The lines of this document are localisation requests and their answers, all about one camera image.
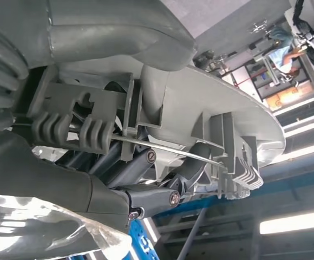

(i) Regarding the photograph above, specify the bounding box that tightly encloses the blue metal shelf rack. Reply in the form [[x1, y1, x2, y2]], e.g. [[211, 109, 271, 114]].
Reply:
[[128, 163, 314, 260]]

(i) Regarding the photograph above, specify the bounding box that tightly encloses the person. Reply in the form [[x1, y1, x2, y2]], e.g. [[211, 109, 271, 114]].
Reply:
[[268, 27, 301, 78]]

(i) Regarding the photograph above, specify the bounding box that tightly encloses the ceiling light strip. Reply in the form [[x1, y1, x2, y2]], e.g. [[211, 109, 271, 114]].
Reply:
[[260, 211, 314, 236], [272, 96, 314, 116], [284, 118, 314, 139]]

